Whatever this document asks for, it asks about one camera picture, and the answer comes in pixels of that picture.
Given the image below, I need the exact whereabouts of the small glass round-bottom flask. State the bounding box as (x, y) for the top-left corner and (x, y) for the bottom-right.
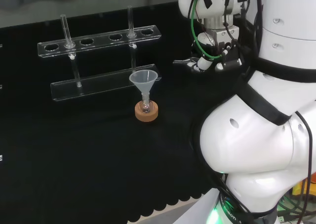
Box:
(138, 92), (154, 114)

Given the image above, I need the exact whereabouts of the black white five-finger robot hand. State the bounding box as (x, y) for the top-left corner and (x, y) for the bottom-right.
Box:
(187, 28), (247, 74)

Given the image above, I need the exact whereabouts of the black bench cloth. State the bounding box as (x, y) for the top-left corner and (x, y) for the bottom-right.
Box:
(0, 1), (247, 224)

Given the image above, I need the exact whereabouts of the clear acrylic funnel stand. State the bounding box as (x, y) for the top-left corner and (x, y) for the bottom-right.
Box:
(37, 5), (162, 103)

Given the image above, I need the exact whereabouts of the green cable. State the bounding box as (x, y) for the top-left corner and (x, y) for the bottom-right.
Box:
(190, 0), (223, 61)

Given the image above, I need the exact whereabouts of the translucent plastic funnel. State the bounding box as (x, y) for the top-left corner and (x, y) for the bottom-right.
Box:
(128, 70), (159, 102)

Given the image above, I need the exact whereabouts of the brown cork ring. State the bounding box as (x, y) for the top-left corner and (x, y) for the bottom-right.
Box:
(134, 101), (158, 123)

